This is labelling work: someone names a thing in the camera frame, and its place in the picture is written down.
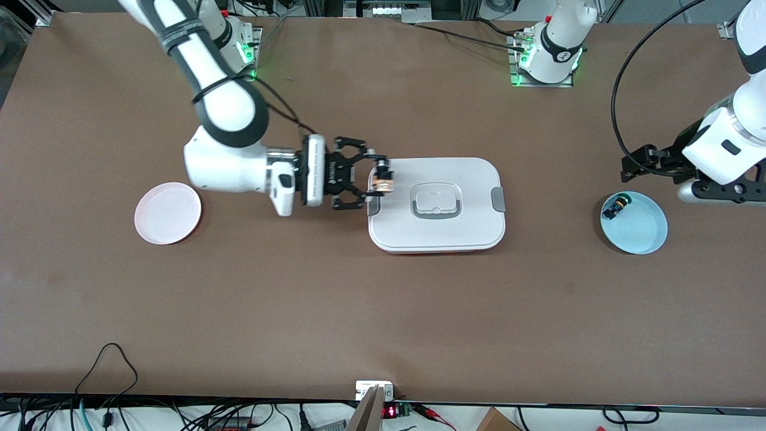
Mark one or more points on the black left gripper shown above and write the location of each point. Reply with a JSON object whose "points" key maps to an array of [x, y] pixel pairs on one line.
{"points": [[675, 157]]}

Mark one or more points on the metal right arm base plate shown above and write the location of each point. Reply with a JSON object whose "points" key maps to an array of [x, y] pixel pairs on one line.
{"points": [[254, 76]]}

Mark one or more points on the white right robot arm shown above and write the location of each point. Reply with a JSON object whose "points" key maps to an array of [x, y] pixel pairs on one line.
{"points": [[221, 167]]}

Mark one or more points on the red digit display module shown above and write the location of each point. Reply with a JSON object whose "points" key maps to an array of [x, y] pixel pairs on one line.
{"points": [[390, 411]]}

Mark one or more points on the black power plug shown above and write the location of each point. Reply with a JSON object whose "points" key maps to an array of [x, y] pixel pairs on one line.
{"points": [[304, 419]]}

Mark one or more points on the white mounting block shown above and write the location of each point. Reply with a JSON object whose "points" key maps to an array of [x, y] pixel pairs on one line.
{"points": [[365, 389]]}

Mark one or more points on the brown cardboard box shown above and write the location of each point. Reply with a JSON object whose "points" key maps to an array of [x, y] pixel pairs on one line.
{"points": [[495, 422]]}

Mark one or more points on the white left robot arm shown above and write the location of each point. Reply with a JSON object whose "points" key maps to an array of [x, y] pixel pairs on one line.
{"points": [[721, 149]]}

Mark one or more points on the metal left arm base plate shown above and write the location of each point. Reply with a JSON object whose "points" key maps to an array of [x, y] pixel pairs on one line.
{"points": [[520, 82]]}

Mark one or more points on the pink round plate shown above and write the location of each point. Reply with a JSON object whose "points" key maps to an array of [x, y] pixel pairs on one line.
{"points": [[167, 214]]}

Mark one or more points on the green black switch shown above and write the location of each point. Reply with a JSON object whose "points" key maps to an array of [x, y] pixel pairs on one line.
{"points": [[617, 206]]}

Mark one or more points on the white lunch box grey clips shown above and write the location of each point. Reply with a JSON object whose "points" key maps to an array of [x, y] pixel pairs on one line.
{"points": [[437, 230]]}

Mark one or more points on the red black clip leads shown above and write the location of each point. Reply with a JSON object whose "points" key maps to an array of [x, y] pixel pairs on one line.
{"points": [[431, 412]]}

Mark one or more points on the grey angled profile bar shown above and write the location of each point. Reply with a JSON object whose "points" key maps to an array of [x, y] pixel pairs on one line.
{"points": [[366, 416]]}

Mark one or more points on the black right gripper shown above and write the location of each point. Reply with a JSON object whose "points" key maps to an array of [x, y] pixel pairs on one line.
{"points": [[333, 180]]}

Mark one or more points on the aluminium table edge profile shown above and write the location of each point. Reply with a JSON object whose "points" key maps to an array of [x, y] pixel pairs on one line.
{"points": [[43, 19], [725, 30]]}

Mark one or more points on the light blue round plate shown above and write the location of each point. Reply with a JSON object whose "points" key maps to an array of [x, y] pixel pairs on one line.
{"points": [[643, 230]]}

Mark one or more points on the orange black switch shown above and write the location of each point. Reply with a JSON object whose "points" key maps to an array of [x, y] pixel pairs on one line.
{"points": [[384, 178]]}

